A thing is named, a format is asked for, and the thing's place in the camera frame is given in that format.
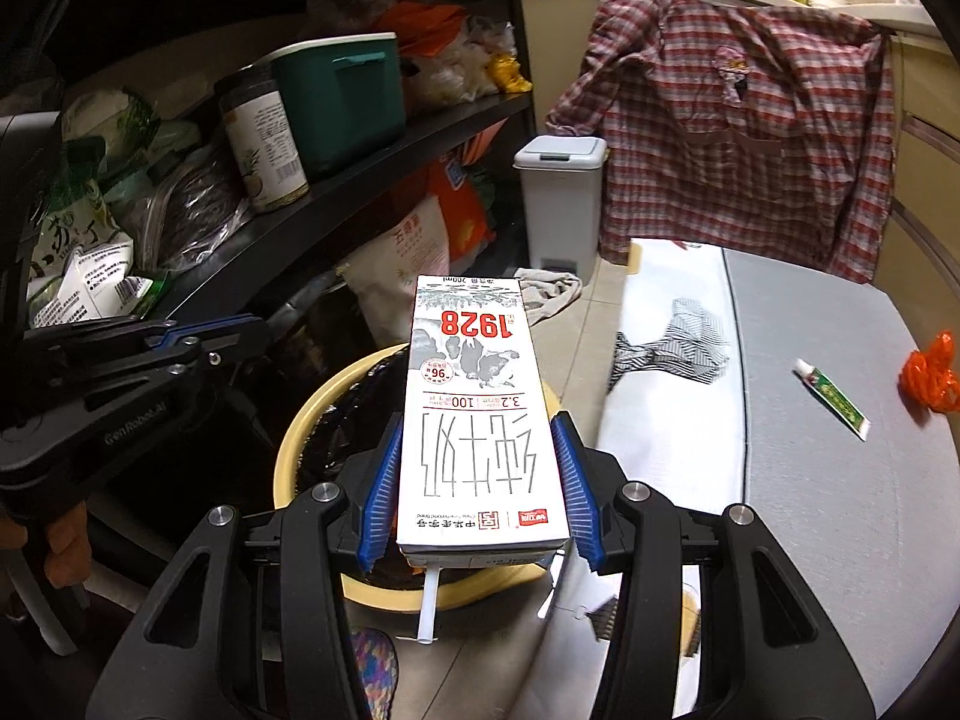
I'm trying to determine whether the white milk carton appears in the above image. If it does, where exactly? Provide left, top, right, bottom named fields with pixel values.
left=395, top=277, right=569, bottom=644

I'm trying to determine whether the green white tube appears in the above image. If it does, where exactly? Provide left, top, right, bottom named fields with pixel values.
left=793, top=358, right=871, bottom=442

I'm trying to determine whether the orange plastic bag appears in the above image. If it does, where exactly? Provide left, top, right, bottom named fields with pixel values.
left=898, top=330, right=960, bottom=415

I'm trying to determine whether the black trash bag liner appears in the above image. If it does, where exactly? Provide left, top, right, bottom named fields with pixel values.
left=295, top=344, right=409, bottom=493

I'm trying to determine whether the yellow round trash bin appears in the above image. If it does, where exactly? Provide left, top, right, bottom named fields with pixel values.
left=274, top=343, right=571, bottom=610

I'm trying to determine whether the white lidded trash can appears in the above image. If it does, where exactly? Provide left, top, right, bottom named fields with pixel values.
left=514, top=135, right=607, bottom=283

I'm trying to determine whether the person's left hand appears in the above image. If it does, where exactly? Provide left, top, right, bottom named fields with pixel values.
left=41, top=502, right=93, bottom=589

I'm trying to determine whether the green white food bag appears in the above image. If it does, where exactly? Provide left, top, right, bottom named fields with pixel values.
left=26, top=89, right=161, bottom=328

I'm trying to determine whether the colourful slipper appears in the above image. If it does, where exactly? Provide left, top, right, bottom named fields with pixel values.
left=352, top=628, right=398, bottom=720

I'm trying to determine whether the grey checked cloth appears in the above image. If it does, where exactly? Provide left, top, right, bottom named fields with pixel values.
left=607, top=298, right=729, bottom=390

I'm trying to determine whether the white rag on floor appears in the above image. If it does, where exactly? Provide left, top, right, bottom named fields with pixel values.
left=514, top=268, right=583, bottom=327

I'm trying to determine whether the clear plastic bag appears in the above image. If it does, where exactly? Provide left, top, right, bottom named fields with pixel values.
left=117, top=145, right=249, bottom=275

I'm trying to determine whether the pink white sack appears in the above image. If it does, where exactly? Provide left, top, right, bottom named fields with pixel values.
left=337, top=195, right=449, bottom=346

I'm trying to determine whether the white labelled jar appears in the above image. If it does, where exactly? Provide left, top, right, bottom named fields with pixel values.
left=215, top=65, right=309, bottom=213

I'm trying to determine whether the orange rice bag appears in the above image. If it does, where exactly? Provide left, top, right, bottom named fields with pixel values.
left=405, top=151, right=494, bottom=262

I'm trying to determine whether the black metal shelf rack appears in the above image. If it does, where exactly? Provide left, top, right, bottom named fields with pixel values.
left=0, top=0, right=539, bottom=407

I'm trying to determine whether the teal plastic storage box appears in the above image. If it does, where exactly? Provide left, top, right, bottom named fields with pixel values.
left=256, top=32, right=405, bottom=172

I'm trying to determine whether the red plaid shirt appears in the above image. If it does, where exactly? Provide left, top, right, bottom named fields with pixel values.
left=545, top=0, right=895, bottom=283

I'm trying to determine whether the yellow bag on shelf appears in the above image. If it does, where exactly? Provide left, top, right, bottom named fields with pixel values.
left=485, top=54, right=532, bottom=94

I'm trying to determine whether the red bag on shelf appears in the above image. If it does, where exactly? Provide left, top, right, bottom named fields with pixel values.
left=374, top=0, right=467, bottom=59

